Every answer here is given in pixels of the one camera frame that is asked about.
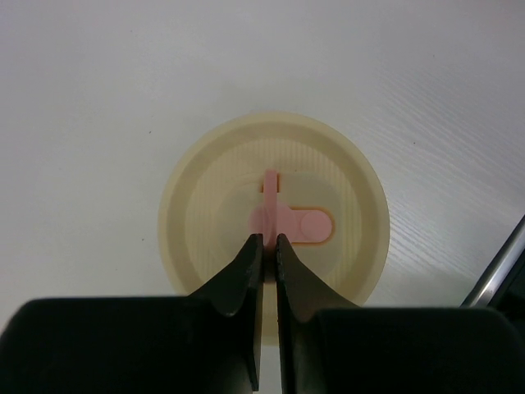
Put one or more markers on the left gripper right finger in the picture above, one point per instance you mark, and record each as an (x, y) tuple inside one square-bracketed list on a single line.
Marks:
[(329, 345)]

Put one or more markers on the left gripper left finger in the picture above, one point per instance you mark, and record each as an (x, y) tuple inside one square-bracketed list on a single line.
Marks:
[(205, 342)]

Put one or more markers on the cream round lid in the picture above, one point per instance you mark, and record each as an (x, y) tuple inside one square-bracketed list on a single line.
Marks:
[(208, 207)]

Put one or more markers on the aluminium mounting rail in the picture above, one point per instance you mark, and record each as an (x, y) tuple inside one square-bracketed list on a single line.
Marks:
[(500, 273)]

